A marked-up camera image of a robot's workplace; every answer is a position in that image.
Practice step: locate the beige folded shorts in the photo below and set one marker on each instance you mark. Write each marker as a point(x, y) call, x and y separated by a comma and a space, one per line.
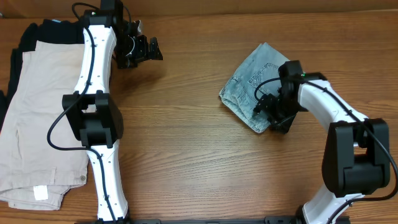
point(35, 176)

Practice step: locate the light blue denim shorts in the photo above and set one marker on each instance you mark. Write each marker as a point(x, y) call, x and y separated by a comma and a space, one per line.
point(243, 89)

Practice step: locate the black folded garment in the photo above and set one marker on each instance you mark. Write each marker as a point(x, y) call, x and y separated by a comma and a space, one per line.
point(59, 135)

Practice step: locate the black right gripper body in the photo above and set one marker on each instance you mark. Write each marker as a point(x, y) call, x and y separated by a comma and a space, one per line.
point(283, 112)

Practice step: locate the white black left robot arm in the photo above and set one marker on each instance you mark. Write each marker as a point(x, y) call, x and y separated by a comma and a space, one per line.
point(95, 119)

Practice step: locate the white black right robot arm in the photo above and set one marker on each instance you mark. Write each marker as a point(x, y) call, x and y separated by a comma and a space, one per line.
point(356, 160)

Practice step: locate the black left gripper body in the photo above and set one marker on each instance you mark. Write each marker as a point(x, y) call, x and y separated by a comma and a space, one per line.
point(144, 47)

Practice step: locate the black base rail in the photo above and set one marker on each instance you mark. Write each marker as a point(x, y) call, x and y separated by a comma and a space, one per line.
point(214, 221)

